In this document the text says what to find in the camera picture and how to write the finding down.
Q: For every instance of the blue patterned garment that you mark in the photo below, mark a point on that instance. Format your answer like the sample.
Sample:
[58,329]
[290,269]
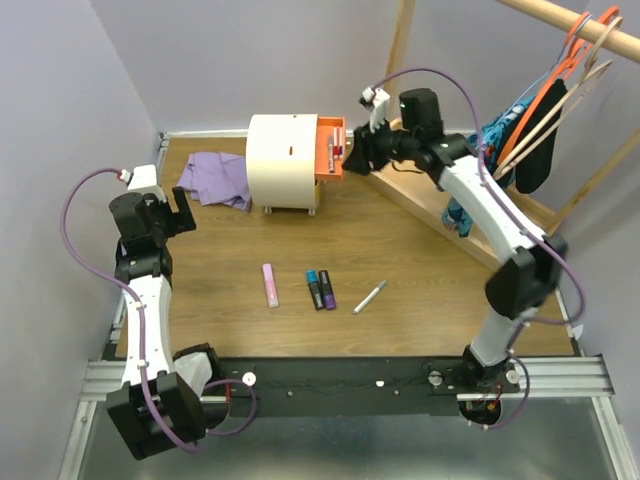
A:
[494,135]

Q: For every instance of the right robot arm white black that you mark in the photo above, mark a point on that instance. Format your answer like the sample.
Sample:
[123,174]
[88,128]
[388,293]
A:
[530,260]

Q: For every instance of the round cream drawer organizer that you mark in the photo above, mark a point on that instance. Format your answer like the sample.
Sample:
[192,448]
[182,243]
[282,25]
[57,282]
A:
[286,159]

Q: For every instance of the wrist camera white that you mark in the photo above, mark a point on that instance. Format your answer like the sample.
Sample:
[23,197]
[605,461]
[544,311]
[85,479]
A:
[375,100]
[144,180]

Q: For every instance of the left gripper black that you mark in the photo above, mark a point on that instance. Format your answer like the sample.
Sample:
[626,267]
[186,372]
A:
[182,219]

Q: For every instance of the black garment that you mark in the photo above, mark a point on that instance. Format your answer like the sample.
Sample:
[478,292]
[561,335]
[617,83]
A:
[535,168]

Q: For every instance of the beige wooden hanger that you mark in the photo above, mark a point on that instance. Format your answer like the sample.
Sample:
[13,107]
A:
[579,54]

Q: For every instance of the pink highlighter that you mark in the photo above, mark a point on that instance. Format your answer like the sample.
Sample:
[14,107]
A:
[270,285]

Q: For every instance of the blue patterned pen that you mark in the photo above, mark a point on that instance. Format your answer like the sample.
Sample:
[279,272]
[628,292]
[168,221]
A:
[330,155]

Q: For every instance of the red capped white marker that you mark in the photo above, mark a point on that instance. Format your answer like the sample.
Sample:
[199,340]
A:
[337,143]

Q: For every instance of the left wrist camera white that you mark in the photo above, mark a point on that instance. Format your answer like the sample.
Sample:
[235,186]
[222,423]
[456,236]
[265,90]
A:
[144,180]

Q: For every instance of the blue capped black highlighter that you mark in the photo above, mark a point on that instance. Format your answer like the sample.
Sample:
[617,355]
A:
[314,289]

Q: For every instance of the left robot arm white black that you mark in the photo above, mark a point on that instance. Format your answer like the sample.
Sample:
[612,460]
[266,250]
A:
[157,406]

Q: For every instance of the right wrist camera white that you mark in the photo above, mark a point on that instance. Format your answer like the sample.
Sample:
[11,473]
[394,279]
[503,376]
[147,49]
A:
[375,100]

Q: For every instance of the aluminium frame rail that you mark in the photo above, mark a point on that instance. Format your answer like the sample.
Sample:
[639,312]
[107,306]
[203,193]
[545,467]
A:
[545,377]

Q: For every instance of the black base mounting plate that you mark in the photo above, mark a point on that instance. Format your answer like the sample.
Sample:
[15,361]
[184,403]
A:
[288,387]

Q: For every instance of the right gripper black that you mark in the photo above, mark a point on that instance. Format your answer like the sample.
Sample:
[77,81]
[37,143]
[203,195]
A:
[363,151]

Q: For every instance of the blue wire hanger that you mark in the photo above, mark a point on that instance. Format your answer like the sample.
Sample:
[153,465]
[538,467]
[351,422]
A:
[572,35]

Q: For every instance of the purple capped black highlighter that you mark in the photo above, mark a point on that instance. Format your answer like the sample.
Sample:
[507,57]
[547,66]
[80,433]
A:
[326,288]

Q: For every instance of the orange plastic hanger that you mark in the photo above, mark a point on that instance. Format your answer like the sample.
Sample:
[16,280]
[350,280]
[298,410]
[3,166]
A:
[544,114]

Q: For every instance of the purple cloth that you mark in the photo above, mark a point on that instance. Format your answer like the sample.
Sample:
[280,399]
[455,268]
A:
[217,178]

